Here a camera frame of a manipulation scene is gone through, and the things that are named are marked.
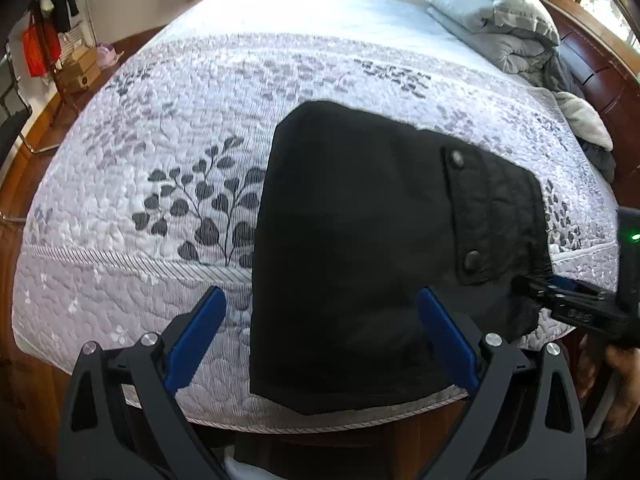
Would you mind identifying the large cardboard box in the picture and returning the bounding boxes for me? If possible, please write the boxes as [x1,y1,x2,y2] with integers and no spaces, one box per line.
[60,66,104,94]

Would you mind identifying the bed with floral quilt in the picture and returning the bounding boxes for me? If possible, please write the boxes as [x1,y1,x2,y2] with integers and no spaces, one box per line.
[11,0,619,434]

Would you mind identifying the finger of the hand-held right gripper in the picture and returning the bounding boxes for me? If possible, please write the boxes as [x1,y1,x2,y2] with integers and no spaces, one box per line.
[549,276,619,302]
[512,274,563,312]

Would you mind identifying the small cardboard box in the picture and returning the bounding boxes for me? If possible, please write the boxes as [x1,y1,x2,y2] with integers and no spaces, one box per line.
[60,47,101,74]

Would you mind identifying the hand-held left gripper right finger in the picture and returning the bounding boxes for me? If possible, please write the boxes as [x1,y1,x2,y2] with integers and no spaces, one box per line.
[419,287,587,480]

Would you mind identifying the person's right hand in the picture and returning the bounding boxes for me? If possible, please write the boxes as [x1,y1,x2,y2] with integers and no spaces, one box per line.
[602,345,640,442]

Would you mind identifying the black quilted pants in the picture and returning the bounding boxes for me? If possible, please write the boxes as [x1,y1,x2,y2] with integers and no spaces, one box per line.
[248,101,556,417]

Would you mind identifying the white fleece cloth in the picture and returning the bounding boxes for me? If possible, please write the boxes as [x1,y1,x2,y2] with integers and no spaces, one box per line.
[552,91,614,152]

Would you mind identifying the wooden coat rack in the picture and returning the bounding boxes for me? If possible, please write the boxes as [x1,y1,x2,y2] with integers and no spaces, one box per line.
[30,0,68,108]

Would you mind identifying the black chrome cantilever chair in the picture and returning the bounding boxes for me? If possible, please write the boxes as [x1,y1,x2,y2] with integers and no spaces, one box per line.
[0,42,62,155]

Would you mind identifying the red bag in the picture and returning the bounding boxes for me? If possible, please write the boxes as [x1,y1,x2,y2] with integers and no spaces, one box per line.
[21,17,62,79]

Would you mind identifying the metal wire rack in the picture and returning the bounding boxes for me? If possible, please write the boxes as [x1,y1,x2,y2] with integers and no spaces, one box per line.
[54,0,99,87]

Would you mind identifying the dark wooden bed headboard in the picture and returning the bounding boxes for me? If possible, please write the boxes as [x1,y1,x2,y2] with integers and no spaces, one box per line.
[537,0,640,142]

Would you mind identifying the folded grey duvet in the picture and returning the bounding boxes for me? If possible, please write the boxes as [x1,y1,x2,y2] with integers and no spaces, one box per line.
[412,0,562,87]

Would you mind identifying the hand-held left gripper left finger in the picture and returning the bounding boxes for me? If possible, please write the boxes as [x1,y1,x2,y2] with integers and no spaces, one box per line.
[57,286,236,480]

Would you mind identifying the white object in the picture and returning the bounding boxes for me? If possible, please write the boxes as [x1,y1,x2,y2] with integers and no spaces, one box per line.
[222,445,261,480]

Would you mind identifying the black hanging garment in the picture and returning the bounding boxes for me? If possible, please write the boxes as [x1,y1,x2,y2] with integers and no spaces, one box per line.
[47,0,81,34]

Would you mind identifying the pink plastic item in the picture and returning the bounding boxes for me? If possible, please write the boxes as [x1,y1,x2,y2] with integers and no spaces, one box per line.
[96,42,127,69]

